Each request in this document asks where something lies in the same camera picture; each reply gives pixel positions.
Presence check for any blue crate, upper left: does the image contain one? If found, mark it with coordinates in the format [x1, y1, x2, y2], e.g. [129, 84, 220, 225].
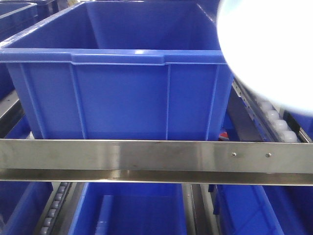
[0, 0, 59, 98]

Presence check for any white roller track, right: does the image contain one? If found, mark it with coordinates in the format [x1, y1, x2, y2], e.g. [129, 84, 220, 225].
[232, 78, 313, 143]

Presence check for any blue crate, lower centre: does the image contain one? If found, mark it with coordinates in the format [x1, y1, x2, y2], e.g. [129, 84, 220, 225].
[68, 183, 187, 235]

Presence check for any blue crate, lower left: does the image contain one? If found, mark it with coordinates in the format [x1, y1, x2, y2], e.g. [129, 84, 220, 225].
[0, 181, 53, 235]

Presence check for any large blue crate, upper shelf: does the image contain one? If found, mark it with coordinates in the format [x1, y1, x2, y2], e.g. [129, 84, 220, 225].
[0, 0, 233, 141]

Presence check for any blue crate, upper right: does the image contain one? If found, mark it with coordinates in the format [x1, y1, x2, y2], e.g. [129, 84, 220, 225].
[288, 112, 313, 139]

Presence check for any light blue plate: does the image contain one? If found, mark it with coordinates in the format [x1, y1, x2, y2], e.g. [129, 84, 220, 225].
[217, 0, 313, 116]

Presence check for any grey roller track, lower left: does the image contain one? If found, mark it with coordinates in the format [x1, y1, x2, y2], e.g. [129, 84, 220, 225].
[38, 182, 72, 235]

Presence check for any blue crate, lower right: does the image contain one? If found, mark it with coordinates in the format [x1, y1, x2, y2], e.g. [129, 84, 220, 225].
[208, 185, 313, 235]

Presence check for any upper stainless steel rail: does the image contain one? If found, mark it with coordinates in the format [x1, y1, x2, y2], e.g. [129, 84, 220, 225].
[0, 139, 313, 186]

